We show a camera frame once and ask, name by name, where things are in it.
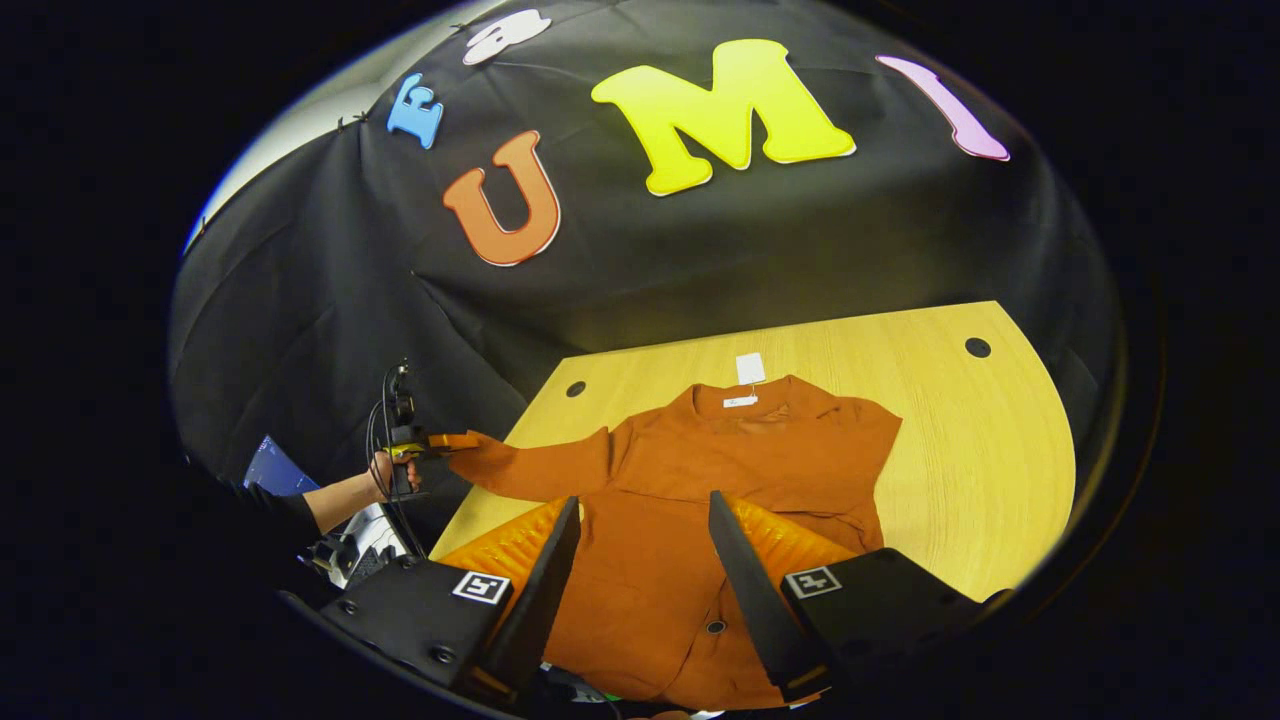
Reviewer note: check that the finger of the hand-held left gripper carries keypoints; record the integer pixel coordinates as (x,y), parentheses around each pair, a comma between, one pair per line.
(455,441)

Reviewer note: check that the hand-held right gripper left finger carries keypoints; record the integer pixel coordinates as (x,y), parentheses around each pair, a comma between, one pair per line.
(545,590)

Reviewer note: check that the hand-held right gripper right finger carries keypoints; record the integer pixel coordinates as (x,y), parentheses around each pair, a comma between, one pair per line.
(750,590)

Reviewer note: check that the rust orange button shirt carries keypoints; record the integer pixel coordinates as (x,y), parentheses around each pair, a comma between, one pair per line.
(650,560)

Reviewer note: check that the white paper garment tag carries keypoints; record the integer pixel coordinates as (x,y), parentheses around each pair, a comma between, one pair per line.
(750,368)

